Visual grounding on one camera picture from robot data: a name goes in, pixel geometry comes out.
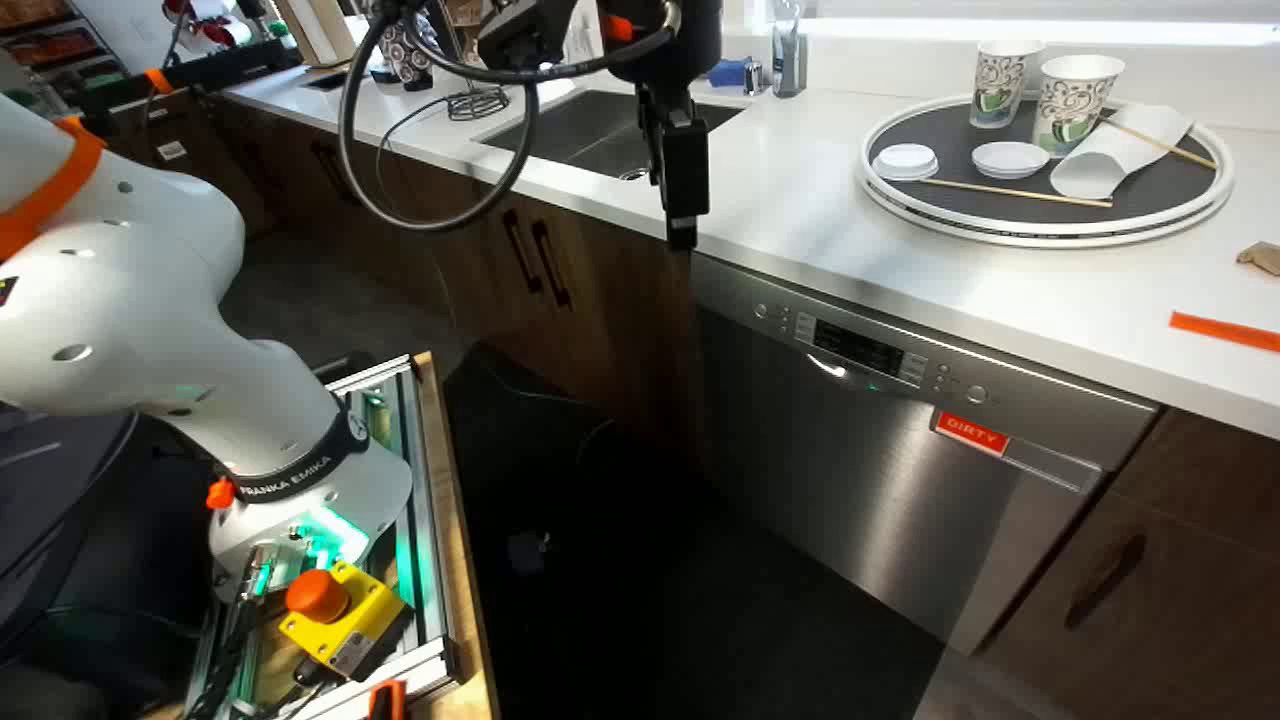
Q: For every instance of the leaning wooden board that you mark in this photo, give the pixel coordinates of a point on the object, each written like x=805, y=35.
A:
x=322, y=30

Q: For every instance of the small white dish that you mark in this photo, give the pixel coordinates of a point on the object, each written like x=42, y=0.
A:
x=1011, y=159
x=904, y=161

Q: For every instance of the orange strip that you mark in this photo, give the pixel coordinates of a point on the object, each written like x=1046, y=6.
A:
x=1227, y=329

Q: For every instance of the stainless steel sink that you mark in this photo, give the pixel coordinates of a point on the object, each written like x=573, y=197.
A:
x=587, y=135

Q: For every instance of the blue dish brush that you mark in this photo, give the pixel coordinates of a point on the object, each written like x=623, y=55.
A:
x=729, y=76

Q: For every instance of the yellow emergency stop button box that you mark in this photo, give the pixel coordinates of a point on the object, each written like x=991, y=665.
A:
x=341, y=623

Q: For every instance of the stainless steel Bosch dishwasher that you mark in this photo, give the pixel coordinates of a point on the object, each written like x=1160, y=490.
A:
x=855, y=466

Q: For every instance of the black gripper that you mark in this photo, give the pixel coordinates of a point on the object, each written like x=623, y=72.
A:
x=672, y=113

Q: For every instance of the wooden chopstick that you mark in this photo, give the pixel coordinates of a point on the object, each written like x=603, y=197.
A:
x=1173, y=144
x=1014, y=190

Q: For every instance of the plain white paper cup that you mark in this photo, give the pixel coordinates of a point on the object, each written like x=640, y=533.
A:
x=1113, y=154

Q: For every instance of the patterned paper cup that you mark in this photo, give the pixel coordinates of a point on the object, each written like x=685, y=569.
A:
x=1000, y=80
x=1075, y=107

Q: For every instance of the round black white-rimmed tray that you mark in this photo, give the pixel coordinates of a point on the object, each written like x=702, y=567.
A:
x=1160, y=202

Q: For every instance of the small brown object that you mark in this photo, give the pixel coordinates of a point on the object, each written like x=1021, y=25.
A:
x=1262, y=256

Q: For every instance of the clear dish soap bottle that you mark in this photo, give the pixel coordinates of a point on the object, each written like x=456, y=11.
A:
x=788, y=44

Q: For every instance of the dark grey fabric cover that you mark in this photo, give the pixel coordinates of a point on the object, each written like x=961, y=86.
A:
x=82, y=533

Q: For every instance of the red sticker on dishwasher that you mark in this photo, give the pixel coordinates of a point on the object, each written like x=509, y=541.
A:
x=968, y=435

